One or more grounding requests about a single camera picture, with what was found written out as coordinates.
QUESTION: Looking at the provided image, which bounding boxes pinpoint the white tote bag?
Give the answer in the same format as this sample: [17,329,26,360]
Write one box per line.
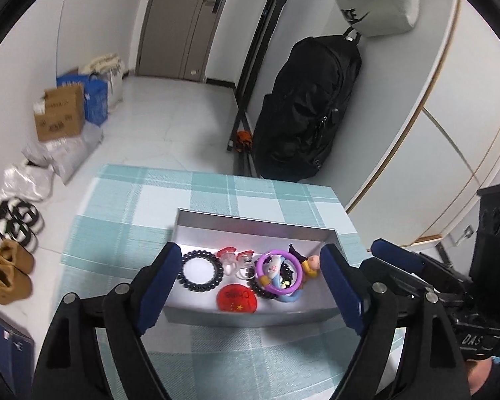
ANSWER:
[80,53,126,109]

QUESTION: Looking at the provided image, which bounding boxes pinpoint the black white slipper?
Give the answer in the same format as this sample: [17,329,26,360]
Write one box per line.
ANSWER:
[0,217,38,253]
[6,199,46,234]

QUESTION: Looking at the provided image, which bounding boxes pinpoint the brown cardboard box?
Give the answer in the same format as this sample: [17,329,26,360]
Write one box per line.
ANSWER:
[33,84,86,142]

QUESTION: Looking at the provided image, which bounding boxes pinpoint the grey door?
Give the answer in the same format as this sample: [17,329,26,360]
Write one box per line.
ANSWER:
[137,0,238,82]

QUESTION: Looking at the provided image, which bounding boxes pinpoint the dark blue box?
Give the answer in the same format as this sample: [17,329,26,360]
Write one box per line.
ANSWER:
[0,304,36,396]

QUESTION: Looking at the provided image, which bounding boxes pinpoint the small clear red-capped items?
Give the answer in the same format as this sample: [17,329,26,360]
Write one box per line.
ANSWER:
[217,247,257,280]

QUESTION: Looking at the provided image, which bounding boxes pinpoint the white cabinet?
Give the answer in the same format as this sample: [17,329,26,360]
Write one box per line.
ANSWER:
[346,0,500,251]

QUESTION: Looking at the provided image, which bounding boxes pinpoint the black cartoon figure charm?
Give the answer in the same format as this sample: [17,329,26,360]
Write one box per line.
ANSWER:
[287,244,311,265]

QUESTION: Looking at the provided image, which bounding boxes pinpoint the purple ring bracelet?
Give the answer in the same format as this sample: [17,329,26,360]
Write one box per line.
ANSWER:
[255,249,305,294]

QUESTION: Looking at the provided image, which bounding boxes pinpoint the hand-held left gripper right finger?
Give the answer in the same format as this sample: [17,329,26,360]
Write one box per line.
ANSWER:
[319,244,471,400]

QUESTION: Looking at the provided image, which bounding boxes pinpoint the brown boot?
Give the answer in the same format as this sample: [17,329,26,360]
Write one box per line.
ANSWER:
[0,239,35,273]
[0,264,33,305]

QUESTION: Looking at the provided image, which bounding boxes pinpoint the silver plastic bag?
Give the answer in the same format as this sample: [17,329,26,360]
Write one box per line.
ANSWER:
[1,162,55,203]

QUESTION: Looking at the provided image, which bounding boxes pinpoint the black bead bracelet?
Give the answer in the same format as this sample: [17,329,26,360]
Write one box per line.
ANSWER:
[177,249,225,294]

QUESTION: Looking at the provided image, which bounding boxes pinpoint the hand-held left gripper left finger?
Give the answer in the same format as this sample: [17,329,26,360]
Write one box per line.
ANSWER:
[33,242,183,400]

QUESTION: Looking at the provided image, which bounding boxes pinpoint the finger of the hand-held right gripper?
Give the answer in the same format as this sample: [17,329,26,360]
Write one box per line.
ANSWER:
[370,238,469,288]
[360,257,459,301]

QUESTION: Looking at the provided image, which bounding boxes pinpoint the black backpack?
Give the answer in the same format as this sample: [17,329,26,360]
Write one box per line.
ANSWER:
[252,35,363,182]

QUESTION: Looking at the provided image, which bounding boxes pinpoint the black bead chain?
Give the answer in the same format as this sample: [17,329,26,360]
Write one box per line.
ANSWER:
[247,264,301,301]

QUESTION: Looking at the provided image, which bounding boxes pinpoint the teal checkered tablecloth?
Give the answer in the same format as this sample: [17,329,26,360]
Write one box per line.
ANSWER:
[60,163,405,400]

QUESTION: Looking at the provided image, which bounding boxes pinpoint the grey plastic bag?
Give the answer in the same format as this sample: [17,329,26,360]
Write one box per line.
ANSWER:
[23,127,105,184]

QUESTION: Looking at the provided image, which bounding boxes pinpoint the grey cardboard box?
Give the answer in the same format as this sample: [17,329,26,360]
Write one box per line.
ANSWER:
[163,207,361,329]

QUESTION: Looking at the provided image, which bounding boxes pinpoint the black tripod stand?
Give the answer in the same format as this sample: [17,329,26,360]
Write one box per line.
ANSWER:
[227,0,301,176]

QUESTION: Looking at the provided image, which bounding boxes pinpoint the person's right hand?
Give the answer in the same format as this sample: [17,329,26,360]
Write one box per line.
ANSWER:
[469,362,498,400]

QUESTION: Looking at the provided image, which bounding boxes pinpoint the blue shopping bag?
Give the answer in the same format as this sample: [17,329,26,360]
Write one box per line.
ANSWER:
[57,74,109,125]

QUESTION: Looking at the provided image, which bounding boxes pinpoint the white blue cartoon charm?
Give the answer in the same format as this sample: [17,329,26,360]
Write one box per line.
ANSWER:
[262,256,286,292]

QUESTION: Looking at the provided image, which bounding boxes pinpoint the red round badge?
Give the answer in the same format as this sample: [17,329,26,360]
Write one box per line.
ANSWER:
[216,283,258,314]

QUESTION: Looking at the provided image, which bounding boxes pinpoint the white bag black logo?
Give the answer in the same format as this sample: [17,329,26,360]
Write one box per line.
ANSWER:
[319,0,421,38]

